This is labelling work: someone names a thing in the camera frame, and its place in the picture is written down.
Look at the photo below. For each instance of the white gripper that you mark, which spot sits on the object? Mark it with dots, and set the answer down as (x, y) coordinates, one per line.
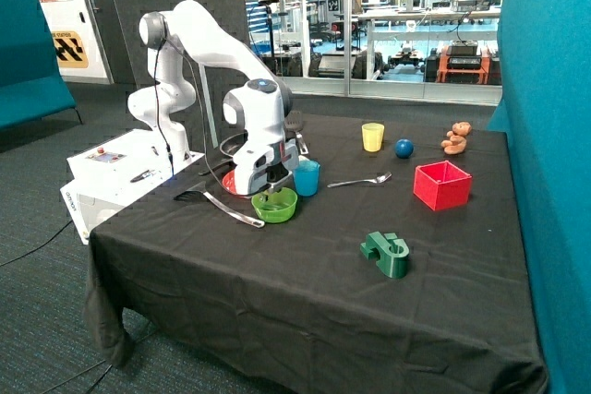
(259, 166)

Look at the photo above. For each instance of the green toy vegetable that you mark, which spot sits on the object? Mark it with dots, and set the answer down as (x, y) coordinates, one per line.
(273, 206)

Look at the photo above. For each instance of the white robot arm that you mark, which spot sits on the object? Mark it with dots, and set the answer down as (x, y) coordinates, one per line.
(259, 107)

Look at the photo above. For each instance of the red plastic plate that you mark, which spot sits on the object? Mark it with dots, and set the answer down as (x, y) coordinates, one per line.
(228, 183)

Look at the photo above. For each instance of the black frying pan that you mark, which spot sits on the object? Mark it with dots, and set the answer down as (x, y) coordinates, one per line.
(228, 148)

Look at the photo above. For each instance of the green plastic bowl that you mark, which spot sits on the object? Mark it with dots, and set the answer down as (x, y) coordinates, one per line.
(286, 195)

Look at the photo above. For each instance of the blue plastic cup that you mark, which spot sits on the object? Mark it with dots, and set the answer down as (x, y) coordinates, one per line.
(306, 178)

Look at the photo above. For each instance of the black spatula near pan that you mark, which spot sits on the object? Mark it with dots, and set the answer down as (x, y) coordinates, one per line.
(294, 123)

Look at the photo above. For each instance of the yellow plastic cup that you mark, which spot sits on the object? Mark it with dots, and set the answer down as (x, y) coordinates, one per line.
(372, 136)

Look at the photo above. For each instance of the silver fork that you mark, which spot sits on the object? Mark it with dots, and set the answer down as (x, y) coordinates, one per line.
(373, 181)

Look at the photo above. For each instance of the blue ball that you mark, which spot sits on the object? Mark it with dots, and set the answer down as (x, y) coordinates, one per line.
(404, 148)

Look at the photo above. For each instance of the green printed block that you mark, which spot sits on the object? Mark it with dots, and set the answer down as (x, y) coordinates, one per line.
(389, 251)

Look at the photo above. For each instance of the white robot control box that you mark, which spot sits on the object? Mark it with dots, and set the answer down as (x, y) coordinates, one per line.
(114, 174)

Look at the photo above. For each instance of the black tablecloth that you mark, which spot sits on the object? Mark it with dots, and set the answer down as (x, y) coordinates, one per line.
(298, 303)

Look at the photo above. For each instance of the red open box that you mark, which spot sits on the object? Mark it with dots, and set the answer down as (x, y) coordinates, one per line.
(442, 185)

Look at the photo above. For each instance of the brown teddy bear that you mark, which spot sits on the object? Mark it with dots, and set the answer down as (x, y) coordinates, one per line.
(456, 142)

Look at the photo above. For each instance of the teal sofa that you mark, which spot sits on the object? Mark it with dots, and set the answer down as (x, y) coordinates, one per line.
(31, 84)

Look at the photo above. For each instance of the black spatula steel handle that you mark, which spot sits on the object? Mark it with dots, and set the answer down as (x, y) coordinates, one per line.
(200, 189)

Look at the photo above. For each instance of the teal partition wall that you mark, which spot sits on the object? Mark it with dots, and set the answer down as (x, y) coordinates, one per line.
(545, 113)

